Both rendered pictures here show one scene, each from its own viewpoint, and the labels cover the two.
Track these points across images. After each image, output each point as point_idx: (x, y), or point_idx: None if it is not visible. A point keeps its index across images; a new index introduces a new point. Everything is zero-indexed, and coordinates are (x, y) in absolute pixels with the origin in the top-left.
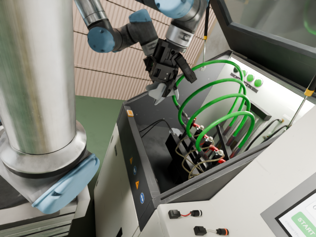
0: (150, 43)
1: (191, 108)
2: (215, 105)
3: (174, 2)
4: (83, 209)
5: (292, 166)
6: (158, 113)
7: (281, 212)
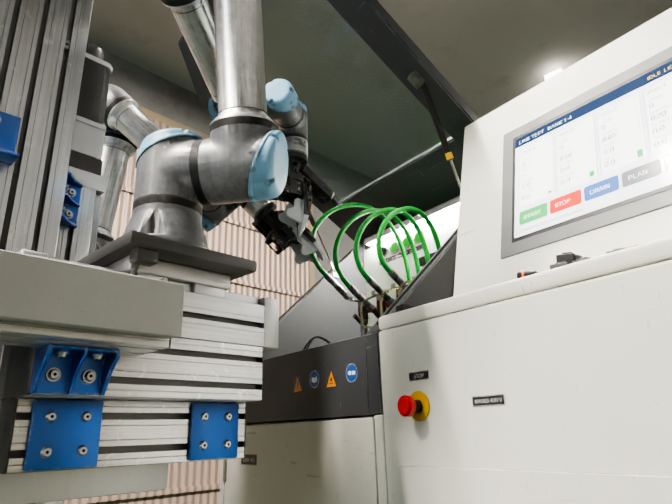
0: None
1: None
2: None
3: (284, 92)
4: (274, 325)
5: (486, 202)
6: None
7: (511, 232)
